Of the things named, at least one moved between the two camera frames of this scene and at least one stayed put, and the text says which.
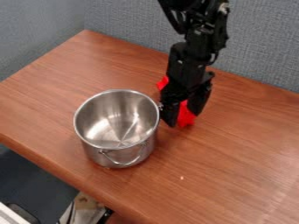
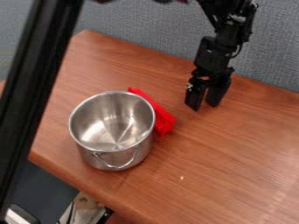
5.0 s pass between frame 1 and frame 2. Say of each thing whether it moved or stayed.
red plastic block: moved
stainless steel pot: stayed
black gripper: moved
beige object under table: stayed
